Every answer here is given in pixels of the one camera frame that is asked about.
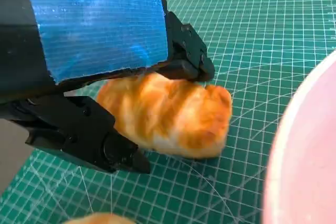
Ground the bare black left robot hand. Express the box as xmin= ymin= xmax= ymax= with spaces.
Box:
xmin=0 ymin=0 xmax=216 ymax=175

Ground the long twisted toy bread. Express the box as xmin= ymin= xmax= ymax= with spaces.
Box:
xmin=96 ymin=73 xmax=233 ymax=159

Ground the round toy bread bun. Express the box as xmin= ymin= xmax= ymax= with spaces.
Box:
xmin=62 ymin=212 xmax=137 ymax=224

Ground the pink bowl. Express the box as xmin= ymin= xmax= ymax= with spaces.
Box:
xmin=262 ymin=50 xmax=336 ymax=224

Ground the green cutting mat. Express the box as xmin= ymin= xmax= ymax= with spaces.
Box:
xmin=0 ymin=0 xmax=336 ymax=224

